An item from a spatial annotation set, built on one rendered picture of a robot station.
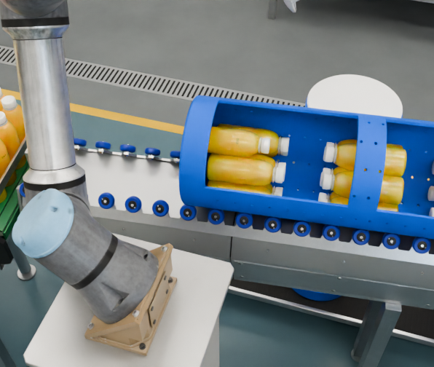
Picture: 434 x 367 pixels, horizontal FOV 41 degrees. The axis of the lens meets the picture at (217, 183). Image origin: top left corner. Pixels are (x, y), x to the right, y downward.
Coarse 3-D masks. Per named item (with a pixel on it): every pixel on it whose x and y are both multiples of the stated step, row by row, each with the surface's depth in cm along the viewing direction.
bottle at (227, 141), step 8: (216, 128) 145; (224, 128) 145; (216, 136) 144; (224, 136) 143; (232, 136) 143; (240, 136) 143; (248, 136) 143; (256, 136) 144; (208, 144) 144; (216, 144) 144; (224, 144) 143; (232, 144) 143; (240, 144) 143; (248, 144) 143; (256, 144) 143; (208, 152) 147; (216, 152) 146; (224, 152) 145; (232, 152) 144; (240, 152) 144; (248, 152) 144; (256, 152) 145
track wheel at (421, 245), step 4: (416, 240) 146; (420, 240) 146; (424, 240) 146; (428, 240) 146; (412, 244) 147; (416, 244) 146; (420, 244) 146; (424, 244) 146; (428, 244) 146; (416, 248) 146; (420, 248) 146; (424, 248) 146; (428, 248) 146; (420, 252) 146; (424, 252) 146
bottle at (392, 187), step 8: (336, 176) 142; (344, 176) 140; (352, 176) 140; (384, 176) 140; (392, 176) 140; (336, 184) 141; (344, 184) 140; (384, 184) 139; (392, 184) 138; (400, 184) 138; (336, 192) 142; (344, 192) 141; (384, 192) 139; (392, 192) 138; (400, 192) 138; (384, 200) 140; (392, 200) 139; (400, 200) 139
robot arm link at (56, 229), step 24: (48, 192) 101; (24, 216) 101; (48, 216) 96; (72, 216) 98; (24, 240) 96; (48, 240) 96; (72, 240) 97; (96, 240) 100; (48, 264) 98; (72, 264) 98; (96, 264) 99
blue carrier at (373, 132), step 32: (192, 128) 138; (288, 128) 158; (320, 128) 156; (352, 128) 154; (384, 128) 136; (416, 128) 149; (192, 160) 138; (288, 160) 162; (320, 160) 161; (384, 160) 132; (416, 160) 157; (192, 192) 142; (224, 192) 140; (288, 192) 159; (352, 192) 134; (416, 192) 157; (352, 224) 141; (384, 224) 138; (416, 224) 136
